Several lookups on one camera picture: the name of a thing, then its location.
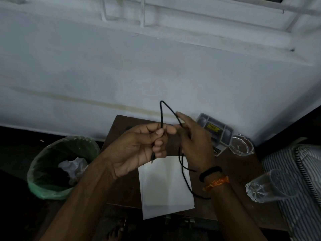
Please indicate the person's right hand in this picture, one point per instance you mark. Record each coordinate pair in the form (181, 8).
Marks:
(198, 145)

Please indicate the person's left hand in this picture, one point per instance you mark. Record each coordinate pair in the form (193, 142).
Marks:
(133, 150)

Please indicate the person's left thumb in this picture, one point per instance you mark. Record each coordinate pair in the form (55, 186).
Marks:
(150, 129)

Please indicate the person's right thumb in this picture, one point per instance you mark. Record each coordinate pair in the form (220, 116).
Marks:
(180, 129)

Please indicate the person's left forearm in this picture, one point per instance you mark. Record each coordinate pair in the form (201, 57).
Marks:
(82, 200)

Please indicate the person's right forearm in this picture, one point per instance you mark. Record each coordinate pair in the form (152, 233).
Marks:
(230, 213)

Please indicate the grey compartment tray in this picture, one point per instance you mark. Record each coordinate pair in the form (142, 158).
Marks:
(220, 127)

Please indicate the black wristband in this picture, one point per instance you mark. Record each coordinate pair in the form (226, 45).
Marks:
(210, 173)

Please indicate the white paper sheet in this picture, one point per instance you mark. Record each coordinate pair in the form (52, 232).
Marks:
(165, 188)

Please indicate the clear glass bowl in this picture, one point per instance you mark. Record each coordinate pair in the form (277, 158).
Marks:
(242, 146)

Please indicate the crumpled white paper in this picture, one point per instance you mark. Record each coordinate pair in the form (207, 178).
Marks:
(74, 168)

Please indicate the metal table latch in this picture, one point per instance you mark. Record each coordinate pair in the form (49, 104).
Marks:
(168, 218)
(189, 220)

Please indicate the clear plastic cup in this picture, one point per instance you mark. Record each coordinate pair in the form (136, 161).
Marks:
(270, 186)

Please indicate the person's foot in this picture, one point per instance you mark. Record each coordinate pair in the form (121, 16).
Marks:
(117, 232)

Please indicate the trash bin with green bag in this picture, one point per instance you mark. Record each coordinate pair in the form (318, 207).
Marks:
(45, 173)

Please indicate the striped cloth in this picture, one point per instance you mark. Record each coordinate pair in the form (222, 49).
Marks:
(301, 178)

